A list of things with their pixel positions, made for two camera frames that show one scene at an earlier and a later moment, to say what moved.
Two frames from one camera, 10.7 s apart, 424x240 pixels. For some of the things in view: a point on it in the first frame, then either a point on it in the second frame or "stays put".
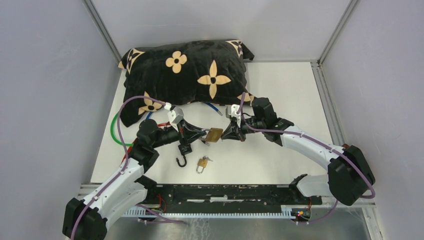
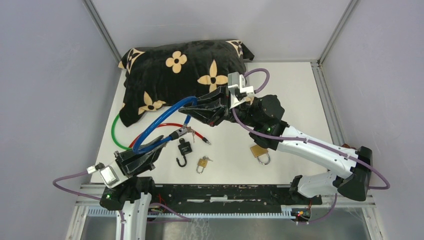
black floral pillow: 183,72 stays put
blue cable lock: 214,107 → 138,147
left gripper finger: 191,137 → 154,153
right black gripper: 233,131 → 213,114
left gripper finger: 188,128 → 154,141
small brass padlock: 202,162 stays put
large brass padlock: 214,134 → 257,150
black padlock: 184,149 stays put
